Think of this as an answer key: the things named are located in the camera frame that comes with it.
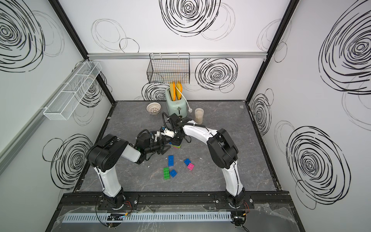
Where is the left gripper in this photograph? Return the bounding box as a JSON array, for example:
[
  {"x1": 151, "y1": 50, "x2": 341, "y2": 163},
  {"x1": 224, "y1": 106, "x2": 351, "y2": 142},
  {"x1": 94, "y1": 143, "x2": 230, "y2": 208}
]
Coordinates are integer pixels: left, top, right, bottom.
[{"x1": 144, "y1": 135, "x2": 172, "y2": 155}]

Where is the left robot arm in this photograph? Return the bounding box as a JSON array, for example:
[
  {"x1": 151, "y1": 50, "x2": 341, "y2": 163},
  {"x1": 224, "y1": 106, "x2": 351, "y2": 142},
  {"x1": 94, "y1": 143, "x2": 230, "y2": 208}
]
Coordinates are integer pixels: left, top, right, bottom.
[{"x1": 86, "y1": 129, "x2": 171, "y2": 210}]

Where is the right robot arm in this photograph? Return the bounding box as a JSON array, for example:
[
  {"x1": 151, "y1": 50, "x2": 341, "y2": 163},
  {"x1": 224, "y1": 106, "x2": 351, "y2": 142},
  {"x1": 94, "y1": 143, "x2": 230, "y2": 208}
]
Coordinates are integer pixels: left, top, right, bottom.
[{"x1": 161, "y1": 112, "x2": 245, "y2": 208}]

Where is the long blue lego brick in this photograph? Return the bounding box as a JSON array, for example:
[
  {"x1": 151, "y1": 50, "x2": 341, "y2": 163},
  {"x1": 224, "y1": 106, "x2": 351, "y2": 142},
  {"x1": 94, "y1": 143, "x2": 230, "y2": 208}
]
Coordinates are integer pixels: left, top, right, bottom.
[{"x1": 168, "y1": 155, "x2": 174, "y2": 167}]

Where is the dark green lego brick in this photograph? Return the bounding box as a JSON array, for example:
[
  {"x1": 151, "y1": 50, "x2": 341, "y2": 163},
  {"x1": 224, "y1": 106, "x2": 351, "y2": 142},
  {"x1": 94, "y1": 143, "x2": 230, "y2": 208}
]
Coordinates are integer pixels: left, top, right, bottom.
[{"x1": 163, "y1": 167, "x2": 170, "y2": 180}]

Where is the small blue lego brick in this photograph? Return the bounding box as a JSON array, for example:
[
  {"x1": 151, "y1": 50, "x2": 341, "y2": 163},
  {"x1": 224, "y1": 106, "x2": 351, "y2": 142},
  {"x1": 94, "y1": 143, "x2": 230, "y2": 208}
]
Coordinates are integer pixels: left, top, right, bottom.
[{"x1": 169, "y1": 170, "x2": 177, "y2": 178}]

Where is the mint green toaster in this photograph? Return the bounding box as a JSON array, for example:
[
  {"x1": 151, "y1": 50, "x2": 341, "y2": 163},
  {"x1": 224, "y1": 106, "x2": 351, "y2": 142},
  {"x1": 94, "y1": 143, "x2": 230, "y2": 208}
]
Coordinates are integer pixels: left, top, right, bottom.
[{"x1": 165, "y1": 87, "x2": 188, "y2": 118}]

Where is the clear jar with grains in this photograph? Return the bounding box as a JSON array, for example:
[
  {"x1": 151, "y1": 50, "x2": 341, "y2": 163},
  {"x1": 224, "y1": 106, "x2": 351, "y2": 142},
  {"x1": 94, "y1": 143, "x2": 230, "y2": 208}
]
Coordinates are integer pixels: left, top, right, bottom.
[{"x1": 195, "y1": 108, "x2": 204, "y2": 124}]

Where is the small blue square brick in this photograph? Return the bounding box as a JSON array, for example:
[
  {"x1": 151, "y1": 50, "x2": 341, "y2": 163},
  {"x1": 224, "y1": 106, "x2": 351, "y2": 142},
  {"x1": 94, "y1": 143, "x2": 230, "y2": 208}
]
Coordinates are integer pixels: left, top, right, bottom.
[{"x1": 184, "y1": 159, "x2": 191, "y2": 166}]

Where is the white strainer bowl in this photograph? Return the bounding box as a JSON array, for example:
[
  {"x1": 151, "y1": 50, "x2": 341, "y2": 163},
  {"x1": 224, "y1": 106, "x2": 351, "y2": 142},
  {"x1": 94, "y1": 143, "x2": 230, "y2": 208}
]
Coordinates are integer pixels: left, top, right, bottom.
[{"x1": 146, "y1": 102, "x2": 161, "y2": 115}]

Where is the yellow toast slice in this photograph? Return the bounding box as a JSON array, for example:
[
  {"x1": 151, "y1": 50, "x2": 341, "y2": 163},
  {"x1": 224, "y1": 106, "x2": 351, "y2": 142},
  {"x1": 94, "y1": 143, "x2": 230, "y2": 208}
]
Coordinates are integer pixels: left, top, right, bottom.
[{"x1": 169, "y1": 82, "x2": 176, "y2": 101}]

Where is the orange toast slice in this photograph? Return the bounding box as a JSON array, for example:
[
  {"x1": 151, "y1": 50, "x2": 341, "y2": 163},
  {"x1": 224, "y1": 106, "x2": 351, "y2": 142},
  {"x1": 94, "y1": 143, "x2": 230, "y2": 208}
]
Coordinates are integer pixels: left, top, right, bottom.
[{"x1": 175, "y1": 82, "x2": 183, "y2": 100}]

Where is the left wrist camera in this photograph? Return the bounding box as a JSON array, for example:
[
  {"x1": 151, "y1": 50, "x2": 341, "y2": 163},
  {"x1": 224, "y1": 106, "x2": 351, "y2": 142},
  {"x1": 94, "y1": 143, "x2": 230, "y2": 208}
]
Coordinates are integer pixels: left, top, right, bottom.
[{"x1": 154, "y1": 131, "x2": 161, "y2": 143}]

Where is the white toaster cable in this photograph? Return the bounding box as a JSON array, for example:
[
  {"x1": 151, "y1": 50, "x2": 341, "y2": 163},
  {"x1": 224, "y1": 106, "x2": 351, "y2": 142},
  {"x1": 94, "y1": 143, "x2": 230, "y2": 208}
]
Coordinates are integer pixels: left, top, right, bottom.
[{"x1": 176, "y1": 85, "x2": 193, "y2": 114}]

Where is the black wire basket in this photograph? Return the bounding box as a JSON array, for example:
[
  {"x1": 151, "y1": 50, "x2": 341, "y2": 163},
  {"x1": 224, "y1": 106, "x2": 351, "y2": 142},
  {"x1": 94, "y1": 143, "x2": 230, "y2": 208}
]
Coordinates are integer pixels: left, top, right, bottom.
[{"x1": 146, "y1": 53, "x2": 190, "y2": 84}]

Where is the grey slotted cable duct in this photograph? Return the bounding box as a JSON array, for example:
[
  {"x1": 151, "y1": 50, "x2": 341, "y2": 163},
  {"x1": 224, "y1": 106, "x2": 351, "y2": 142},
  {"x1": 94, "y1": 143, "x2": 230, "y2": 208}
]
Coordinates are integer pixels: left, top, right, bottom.
[{"x1": 62, "y1": 212, "x2": 232, "y2": 224}]

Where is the white wire shelf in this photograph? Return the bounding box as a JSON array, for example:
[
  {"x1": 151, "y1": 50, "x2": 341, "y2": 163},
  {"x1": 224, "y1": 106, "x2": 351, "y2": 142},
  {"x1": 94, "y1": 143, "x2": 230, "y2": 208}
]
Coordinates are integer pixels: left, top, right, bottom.
[{"x1": 43, "y1": 61, "x2": 102, "y2": 120}]

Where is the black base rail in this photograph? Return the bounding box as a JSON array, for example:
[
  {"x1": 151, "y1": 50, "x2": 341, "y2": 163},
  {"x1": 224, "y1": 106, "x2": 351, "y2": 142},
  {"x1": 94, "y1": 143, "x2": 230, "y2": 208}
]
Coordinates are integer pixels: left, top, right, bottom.
[{"x1": 57, "y1": 191, "x2": 293, "y2": 210}]

